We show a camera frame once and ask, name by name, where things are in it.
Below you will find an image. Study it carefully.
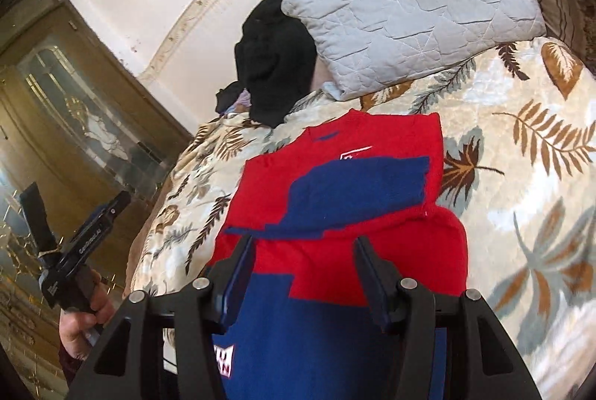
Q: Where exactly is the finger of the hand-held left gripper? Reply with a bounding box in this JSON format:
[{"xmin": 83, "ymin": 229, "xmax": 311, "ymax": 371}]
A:
[
  {"xmin": 94, "ymin": 190, "xmax": 132, "ymax": 227},
  {"xmin": 19, "ymin": 182, "xmax": 59, "ymax": 258}
]

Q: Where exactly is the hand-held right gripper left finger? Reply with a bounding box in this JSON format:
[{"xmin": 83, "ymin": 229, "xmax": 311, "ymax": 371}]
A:
[{"xmin": 70, "ymin": 234, "xmax": 257, "ymax": 400}]

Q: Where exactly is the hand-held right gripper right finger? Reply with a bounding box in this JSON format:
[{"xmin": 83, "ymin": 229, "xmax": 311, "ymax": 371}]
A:
[{"xmin": 353, "ymin": 236, "xmax": 543, "ymax": 400}]

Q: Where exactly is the red and blue sweater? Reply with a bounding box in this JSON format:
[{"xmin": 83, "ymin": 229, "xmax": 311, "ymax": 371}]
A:
[{"xmin": 205, "ymin": 110, "xmax": 469, "ymax": 400}]

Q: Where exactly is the person's left forearm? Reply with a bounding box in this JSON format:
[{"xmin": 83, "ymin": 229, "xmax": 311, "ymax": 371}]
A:
[{"xmin": 57, "ymin": 346, "xmax": 89, "ymax": 388}]

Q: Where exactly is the person's left hand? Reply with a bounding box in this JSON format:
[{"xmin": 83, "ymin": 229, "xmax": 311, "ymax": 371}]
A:
[{"xmin": 59, "ymin": 270, "xmax": 115, "ymax": 361}]

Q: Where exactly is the wooden cabinet with glass doors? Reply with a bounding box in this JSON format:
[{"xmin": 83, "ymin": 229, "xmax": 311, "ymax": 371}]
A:
[{"xmin": 0, "ymin": 0, "xmax": 194, "ymax": 400}]

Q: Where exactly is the small dark cloth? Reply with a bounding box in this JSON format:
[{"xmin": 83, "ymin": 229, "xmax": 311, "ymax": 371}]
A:
[{"xmin": 215, "ymin": 85, "xmax": 247, "ymax": 114}]

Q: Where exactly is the purple cloth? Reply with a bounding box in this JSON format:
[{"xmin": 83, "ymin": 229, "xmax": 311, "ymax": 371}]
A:
[{"xmin": 227, "ymin": 90, "xmax": 254, "ymax": 117}]

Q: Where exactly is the leaf print blanket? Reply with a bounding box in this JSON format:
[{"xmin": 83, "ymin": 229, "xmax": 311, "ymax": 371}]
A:
[{"xmin": 126, "ymin": 37, "xmax": 596, "ymax": 400}]

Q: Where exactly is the cream bed headboard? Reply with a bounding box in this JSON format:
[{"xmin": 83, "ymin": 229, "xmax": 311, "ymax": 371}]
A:
[{"xmin": 135, "ymin": 0, "xmax": 471, "ymax": 121}]

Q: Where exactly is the light blue cloth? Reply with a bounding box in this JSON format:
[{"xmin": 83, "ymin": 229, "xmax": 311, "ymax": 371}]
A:
[{"xmin": 320, "ymin": 79, "xmax": 349, "ymax": 101}]

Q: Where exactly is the black garment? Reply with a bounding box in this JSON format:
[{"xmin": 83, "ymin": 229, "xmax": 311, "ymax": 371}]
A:
[{"xmin": 234, "ymin": 0, "xmax": 318, "ymax": 129}]

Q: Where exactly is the grey quilted pillow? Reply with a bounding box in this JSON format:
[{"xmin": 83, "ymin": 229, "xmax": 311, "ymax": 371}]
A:
[{"xmin": 280, "ymin": 0, "xmax": 546, "ymax": 101}]

